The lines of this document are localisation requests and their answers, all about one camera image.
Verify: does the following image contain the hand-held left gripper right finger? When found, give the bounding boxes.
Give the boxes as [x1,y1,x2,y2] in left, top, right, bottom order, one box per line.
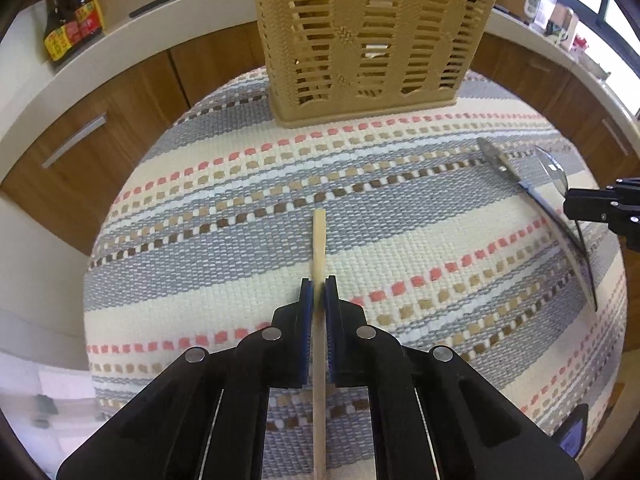
[322,275,583,480]

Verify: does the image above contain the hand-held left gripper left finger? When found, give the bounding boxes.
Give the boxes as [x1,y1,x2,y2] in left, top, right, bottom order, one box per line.
[56,277,317,480]

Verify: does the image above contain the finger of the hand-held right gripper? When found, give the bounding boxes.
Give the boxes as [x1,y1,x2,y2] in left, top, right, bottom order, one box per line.
[563,177,640,250]

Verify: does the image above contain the shiny metal spoon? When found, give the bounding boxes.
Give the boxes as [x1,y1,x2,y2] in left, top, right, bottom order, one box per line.
[536,146,597,306]

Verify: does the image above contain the slotted metal spoon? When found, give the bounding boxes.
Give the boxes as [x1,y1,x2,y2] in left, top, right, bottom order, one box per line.
[477,137,599,312]

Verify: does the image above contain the wooden chopstick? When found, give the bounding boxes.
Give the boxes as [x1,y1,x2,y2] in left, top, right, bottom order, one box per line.
[311,209,329,480]

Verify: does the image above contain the striped woven table mat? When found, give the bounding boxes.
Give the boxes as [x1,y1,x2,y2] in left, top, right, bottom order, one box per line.
[82,65,628,480]

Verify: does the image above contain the white electric kettle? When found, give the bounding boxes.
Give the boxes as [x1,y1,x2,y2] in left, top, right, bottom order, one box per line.
[552,5,581,51]

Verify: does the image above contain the dark blue object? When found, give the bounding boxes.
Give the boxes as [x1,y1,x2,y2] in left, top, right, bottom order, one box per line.
[554,403,590,462]

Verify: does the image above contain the wooden base cabinet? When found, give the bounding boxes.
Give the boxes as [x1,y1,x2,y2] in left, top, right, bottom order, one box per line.
[0,22,640,256]

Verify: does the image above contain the white kitchen counter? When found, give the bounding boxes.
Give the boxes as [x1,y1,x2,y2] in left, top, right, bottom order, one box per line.
[0,0,640,183]

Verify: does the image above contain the dark soy sauce bottle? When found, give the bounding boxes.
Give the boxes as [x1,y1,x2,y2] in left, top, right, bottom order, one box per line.
[42,0,74,64]

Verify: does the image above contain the red label sauce bottle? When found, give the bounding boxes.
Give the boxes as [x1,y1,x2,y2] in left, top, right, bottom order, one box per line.
[64,0,104,44]

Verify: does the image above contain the short metal cabinet handle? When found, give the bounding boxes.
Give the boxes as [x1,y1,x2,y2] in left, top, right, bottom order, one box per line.
[601,118,632,157]

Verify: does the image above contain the long metal cabinet handle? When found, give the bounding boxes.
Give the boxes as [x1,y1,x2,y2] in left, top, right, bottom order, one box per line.
[41,113,108,169]

